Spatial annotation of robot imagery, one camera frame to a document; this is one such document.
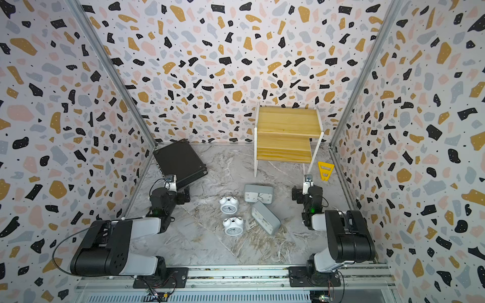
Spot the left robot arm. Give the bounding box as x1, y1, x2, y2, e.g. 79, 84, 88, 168
69, 175, 179, 280

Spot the white twin-bell alarm clock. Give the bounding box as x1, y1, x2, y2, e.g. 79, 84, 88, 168
219, 196, 239, 215

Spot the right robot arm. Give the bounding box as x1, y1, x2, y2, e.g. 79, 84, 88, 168
292, 183, 376, 276

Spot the yellow triangular plastic piece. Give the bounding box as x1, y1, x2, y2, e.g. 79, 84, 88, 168
318, 162, 335, 182

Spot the grey rectangular alarm clock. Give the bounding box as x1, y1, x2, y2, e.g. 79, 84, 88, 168
244, 184, 274, 205
251, 201, 281, 236

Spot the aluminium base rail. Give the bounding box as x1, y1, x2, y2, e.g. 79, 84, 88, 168
73, 264, 399, 303

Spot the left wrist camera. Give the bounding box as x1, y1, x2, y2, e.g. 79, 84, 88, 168
164, 174, 177, 192

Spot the wooden two-tier shelf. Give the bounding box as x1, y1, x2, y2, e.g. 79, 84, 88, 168
253, 105, 324, 176

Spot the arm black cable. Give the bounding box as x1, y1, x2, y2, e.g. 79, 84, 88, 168
327, 270, 346, 303
51, 226, 95, 277

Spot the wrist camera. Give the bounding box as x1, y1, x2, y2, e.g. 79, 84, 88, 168
164, 174, 177, 192
302, 174, 313, 195

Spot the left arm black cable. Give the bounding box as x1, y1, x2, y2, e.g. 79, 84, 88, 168
51, 226, 95, 277

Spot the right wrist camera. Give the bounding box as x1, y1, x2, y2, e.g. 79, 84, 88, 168
302, 174, 313, 195

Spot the black flat box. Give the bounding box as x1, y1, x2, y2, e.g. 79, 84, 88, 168
154, 139, 208, 189

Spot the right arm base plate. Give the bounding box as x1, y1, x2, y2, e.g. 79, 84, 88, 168
288, 266, 341, 287

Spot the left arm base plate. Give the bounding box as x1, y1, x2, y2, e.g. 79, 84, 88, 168
133, 267, 189, 289

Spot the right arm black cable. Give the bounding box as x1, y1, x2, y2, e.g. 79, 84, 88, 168
327, 270, 346, 303

